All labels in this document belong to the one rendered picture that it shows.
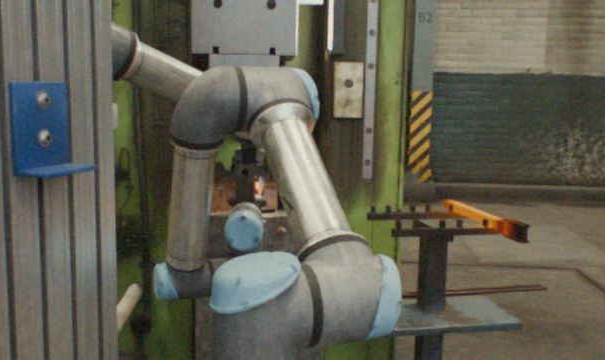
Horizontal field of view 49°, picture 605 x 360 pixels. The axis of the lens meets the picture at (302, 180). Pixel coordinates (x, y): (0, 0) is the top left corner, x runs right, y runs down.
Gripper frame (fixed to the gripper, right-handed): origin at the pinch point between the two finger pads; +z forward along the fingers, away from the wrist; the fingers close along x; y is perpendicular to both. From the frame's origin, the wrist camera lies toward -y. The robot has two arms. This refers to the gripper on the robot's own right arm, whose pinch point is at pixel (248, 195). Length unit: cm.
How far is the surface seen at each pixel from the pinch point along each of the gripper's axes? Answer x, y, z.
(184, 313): -22, 45, 42
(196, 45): -15.7, -38.6, 27.2
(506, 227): 65, 7, -4
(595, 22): 373, -110, 579
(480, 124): 253, 7, 595
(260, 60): 2.4, -34.7, 27.2
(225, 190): -7.6, 2.9, 27.7
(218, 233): -9.2, 14.4, 21.8
